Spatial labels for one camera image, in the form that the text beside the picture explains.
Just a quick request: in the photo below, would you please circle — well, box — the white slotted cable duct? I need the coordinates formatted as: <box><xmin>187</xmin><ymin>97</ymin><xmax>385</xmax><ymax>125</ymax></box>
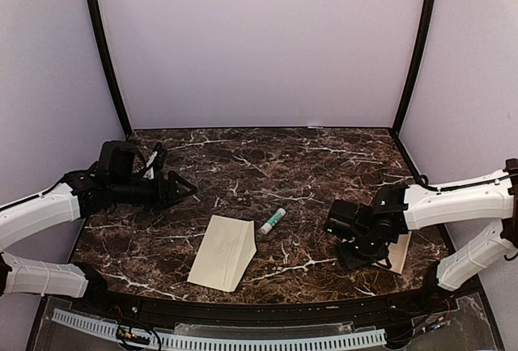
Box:
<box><xmin>51</xmin><ymin>308</ymin><xmax>387</xmax><ymax>350</ymax></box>

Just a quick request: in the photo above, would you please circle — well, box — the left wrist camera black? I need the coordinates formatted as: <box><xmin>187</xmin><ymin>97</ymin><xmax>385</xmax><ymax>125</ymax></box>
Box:
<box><xmin>143</xmin><ymin>142</ymin><xmax>168</xmax><ymax>180</ymax></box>

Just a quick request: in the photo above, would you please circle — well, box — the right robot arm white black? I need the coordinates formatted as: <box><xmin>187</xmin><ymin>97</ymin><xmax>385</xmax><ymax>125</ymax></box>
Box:
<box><xmin>323</xmin><ymin>159</ymin><xmax>517</xmax><ymax>314</ymax></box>

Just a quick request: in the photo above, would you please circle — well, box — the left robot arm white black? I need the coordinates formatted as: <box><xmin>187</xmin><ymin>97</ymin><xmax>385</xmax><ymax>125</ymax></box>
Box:
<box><xmin>1</xmin><ymin>141</ymin><xmax>197</xmax><ymax>315</ymax></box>

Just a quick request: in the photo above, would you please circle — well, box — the black front table rail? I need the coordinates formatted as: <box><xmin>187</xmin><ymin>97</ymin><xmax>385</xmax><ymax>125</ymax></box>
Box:
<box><xmin>72</xmin><ymin>258</ymin><xmax>458</xmax><ymax>327</ymax></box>

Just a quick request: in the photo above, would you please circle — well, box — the cream paper envelope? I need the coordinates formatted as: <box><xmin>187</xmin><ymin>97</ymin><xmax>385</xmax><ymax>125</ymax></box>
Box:
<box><xmin>187</xmin><ymin>215</ymin><xmax>257</xmax><ymax>293</ymax></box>

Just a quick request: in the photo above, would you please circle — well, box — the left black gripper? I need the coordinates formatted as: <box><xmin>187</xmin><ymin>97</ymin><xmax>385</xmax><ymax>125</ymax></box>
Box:
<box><xmin>110</xmin><ymin>171</ymin><xmax>197</xmax><ymax>214</ymax></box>

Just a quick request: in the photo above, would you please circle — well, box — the small circuit board with wires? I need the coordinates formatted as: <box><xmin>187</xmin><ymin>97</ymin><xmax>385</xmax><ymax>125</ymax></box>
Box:
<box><xmin>115</xmin><ymin>326</ymin><xmax>151</xmax><ymax>346</ymax></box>

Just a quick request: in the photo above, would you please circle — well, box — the right black frame post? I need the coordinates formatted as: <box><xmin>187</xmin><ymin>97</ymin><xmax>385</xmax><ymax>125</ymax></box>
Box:
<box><xmin>391</xmin><ymin>0</ymin><xmax>435</xmax><ymax>138</ymax></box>

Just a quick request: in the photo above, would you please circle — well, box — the black frame post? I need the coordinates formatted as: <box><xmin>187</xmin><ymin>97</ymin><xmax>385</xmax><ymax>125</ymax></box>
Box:
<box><xmin>87</xmin><ymin>0</ymin><xmax>133</xmax><ymax>138</ymax></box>
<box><xmin>391</xmin><ymin>0</ymin><xmax>435</xmax><ymax>138</ymax></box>

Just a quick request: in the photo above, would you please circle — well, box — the left black frame post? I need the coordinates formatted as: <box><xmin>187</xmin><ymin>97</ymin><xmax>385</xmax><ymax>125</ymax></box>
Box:
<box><xmin>87</xmin><ymin>0</ymin><xmax>133</xmax><ymax>138</ymax></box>

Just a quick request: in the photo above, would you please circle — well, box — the green white glue stick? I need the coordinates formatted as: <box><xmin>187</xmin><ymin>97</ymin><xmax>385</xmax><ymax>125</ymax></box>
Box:
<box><xmin>260</xmin><ymin>208</ymin><xmax>287</xmax><ymax>235</ymax></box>

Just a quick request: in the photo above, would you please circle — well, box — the lined letter paper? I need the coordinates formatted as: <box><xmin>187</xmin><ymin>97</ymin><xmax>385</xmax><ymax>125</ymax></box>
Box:
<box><xmin>375</xmin><ymin>232</ymin><xmax>412</xmax><ymax>275</ymax></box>

